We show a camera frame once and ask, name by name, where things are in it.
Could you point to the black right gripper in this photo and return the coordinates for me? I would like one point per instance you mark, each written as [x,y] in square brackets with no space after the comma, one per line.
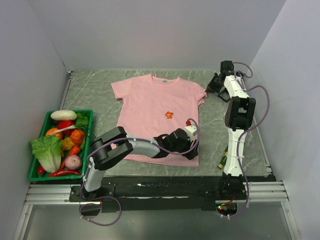
[210,88]

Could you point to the red maple leaf brooch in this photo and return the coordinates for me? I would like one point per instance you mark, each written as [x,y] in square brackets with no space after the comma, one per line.
[169,115]

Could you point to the yellow pepper toy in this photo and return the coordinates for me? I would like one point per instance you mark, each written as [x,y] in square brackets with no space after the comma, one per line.
[67,144]

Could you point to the green plastic crate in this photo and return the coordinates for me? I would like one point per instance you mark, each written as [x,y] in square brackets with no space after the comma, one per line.
[50,123]

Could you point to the green glass bottle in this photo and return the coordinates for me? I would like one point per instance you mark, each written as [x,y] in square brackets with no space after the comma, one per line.
[223,160]

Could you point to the aluminium table edge rail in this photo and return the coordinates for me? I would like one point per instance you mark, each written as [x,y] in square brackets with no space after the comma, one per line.
[65,92]

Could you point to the white radish toy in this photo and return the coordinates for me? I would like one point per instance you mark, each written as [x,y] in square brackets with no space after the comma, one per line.
[64,115]

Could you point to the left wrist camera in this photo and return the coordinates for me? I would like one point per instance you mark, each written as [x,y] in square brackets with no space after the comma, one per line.
[191,129]

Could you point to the purple onion toy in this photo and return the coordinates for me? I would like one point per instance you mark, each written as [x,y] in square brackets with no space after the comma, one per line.
[73,162]

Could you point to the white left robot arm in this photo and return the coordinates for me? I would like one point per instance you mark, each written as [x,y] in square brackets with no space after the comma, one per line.
[113,146]

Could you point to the orange fruit toy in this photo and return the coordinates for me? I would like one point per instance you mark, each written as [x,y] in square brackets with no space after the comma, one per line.
[54,132]

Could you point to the pink t-shirt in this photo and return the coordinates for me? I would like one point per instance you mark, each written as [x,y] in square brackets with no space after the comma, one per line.
[147,98]

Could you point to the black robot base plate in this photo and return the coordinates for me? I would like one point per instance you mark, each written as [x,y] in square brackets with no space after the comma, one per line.
[142,193]

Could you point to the orange carrot toy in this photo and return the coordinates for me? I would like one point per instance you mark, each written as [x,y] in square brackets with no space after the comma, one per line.
[77,137]

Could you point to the red chili pepper toy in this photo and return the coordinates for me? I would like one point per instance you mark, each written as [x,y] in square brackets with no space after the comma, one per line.
[59,173]

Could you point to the green lettuce toy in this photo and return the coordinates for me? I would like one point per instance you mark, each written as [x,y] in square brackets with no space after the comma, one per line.
[47,150]

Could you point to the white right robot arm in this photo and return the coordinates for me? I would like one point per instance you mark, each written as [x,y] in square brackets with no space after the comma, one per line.
[238,120]

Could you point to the black brooch box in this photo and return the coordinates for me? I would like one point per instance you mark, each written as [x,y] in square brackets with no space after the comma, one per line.
[224,95]

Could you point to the red tomato toy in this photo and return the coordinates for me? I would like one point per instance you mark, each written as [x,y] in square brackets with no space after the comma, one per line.
[64,124]

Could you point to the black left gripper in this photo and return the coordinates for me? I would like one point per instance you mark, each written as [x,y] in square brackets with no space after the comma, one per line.
[189,144]

